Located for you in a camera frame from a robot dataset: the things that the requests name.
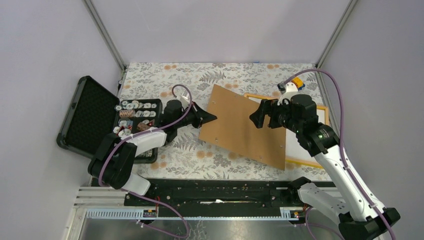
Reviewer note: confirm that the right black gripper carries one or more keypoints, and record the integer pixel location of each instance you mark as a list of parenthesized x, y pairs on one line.
[(265, 107)]

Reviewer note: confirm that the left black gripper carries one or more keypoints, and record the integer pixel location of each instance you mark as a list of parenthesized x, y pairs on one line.
[(201, 116)]

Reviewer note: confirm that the brown cardboard backing board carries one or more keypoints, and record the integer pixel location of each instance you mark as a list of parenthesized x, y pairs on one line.
[(234, 131)]

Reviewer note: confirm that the yellow wooden picture frame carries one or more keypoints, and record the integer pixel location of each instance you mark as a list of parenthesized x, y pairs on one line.
[(297, 155)]

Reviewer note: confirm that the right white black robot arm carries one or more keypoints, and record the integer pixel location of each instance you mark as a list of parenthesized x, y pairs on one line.
[(360, 215)]

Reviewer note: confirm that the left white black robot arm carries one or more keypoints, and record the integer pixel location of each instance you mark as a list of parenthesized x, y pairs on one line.
[(113, 161)]

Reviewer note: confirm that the floral patterned table mat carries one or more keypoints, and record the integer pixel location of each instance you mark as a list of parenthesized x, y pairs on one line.
[(187, 157)]

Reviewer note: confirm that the yellow blue toy car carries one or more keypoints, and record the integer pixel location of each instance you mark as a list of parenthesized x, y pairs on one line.
[(298, 83)]

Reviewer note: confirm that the black poker chip case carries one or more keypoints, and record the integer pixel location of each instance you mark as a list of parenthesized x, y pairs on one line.
[(95, 112)]

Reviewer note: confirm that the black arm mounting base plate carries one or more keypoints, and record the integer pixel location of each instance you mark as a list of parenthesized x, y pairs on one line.
[(215, 195)]

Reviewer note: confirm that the aluminium rail front frame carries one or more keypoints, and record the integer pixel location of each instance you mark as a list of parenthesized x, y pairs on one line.
[(110, 204)]

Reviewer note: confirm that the right aluminium corner post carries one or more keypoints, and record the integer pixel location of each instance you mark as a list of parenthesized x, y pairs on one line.
[(337, 31)]

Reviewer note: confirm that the aluminium corner post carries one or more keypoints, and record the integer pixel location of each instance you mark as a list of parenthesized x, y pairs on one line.
[(104, 33), (337, 31)]

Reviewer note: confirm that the left aluminium corner post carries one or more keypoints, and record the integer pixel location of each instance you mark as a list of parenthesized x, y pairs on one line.
[(104, 33)]

